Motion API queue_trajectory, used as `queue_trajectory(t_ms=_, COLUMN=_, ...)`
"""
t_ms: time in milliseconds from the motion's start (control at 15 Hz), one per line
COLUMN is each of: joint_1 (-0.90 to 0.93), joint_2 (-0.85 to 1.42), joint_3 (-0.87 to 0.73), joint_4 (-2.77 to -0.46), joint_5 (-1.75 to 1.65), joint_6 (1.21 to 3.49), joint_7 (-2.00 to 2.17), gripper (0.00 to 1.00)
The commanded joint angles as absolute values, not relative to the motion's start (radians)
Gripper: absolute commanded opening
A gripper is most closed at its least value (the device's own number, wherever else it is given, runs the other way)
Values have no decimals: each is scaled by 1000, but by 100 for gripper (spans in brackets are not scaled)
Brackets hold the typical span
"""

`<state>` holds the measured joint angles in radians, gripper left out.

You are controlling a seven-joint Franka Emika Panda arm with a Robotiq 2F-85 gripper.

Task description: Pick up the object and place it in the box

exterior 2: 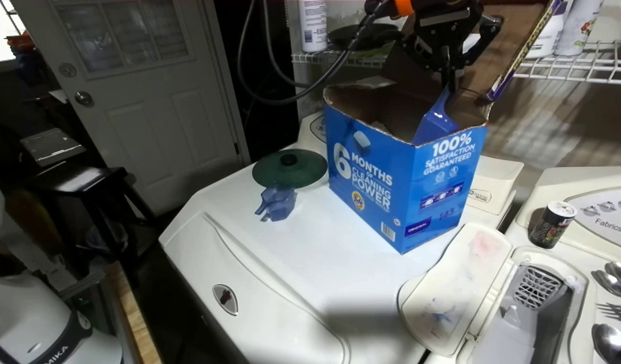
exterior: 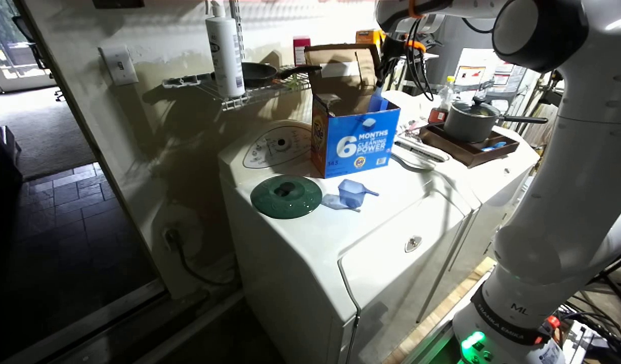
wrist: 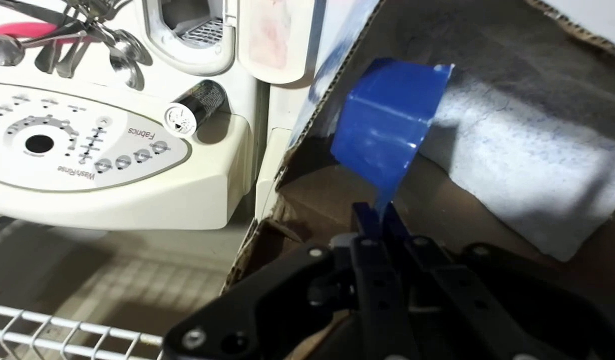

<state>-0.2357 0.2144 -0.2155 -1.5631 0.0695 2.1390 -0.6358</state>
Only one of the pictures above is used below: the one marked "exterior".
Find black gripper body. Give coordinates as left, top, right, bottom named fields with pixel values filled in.
left=378, top=28, right=410, bottom=73

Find blue plastic scoop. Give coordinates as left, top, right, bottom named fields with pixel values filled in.
left=319, top=177, right=380, bottom=215
left=367, top=89, right=389, bottom=116

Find yellow box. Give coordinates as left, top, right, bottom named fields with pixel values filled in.
left=354, top=26, right=387, bottom=57

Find blue cardboard detergent box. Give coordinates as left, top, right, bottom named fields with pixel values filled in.
left=308, top=43, right=402, bottom=181

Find clear plastic bottle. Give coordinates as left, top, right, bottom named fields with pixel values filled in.
left=432, top=76, right=459, bottom=129

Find metal spoon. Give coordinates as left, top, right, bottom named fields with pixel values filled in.
left=389, top=138, right=449, bottom=167

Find red can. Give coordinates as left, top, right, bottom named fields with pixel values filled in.
left=292, top=36, right=311, bottom=69

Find brown wooden tray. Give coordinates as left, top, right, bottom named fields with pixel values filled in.
left=420, top=126, right=522, bottom=170

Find black frying pan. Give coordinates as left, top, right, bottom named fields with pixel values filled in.
left=238, top=60, right=324, bottom=92

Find white dryer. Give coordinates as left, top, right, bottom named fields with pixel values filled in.
left=389, top=89, right=542, bottom=326

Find dark green round lid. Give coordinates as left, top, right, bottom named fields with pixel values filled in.
left=249, top=174, right=324, bottom=221

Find tall white bottle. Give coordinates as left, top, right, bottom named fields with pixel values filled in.
left=204, top=0, right=249, bottom=102

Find white washing machine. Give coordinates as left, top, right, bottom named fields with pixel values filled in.
left=217, top=118, right=476, bottom=364

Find wooden platform board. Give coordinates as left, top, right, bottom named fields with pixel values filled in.
left=382, top=254, right=498, bottom=364

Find green lit device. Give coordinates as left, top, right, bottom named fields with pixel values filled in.
left=459, top=330, right=495, bottom=364

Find black camera cable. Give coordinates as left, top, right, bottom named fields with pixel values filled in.
left=399, top=17, right=437, bottom=104

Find white wire shelf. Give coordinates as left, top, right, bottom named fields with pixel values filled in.
left=161, top=70, right=313, bottom=113

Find white wall light switch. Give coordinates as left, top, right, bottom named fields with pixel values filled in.
left=98, top=43, right=139, bottom=88

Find black wall power cord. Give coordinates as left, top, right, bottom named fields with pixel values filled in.
left=162, top=226, right=241, bottom=292

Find tangled floor cables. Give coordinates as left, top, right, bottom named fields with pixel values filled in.
left=545, top=282, right=621, bottom=364

